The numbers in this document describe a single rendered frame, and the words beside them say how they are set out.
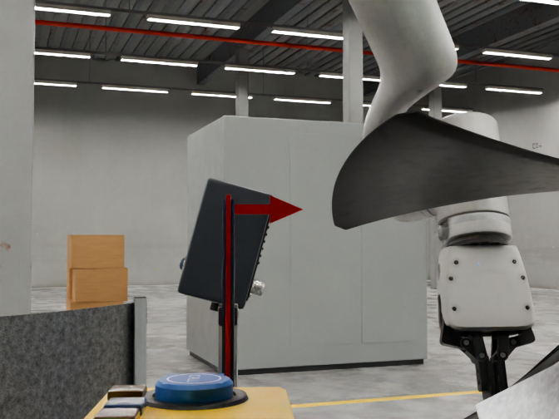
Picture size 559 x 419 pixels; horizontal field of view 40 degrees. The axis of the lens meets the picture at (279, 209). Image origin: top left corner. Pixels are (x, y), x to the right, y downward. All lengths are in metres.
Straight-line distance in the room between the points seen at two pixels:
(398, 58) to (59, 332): 1.67
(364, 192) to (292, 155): 6.20
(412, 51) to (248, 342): 5.96
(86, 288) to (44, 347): 6.22
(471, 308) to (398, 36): 0.31
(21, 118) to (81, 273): 3.99
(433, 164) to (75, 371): 1.91
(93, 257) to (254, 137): 2.62
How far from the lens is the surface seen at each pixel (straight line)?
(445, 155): 0.60
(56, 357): 2.36
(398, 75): 0.89
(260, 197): 1.22
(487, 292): 0.89
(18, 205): 4.71
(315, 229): 6.90
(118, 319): 2.56
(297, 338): 6.89
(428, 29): 0.88
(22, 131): 4.75
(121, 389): 0.41
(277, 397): 0.41
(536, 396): 0.70
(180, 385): 0.39
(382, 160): 0.61
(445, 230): 0.92
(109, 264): 8.56
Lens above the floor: 1.15
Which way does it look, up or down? 2 degrees up
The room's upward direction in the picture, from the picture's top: straight up
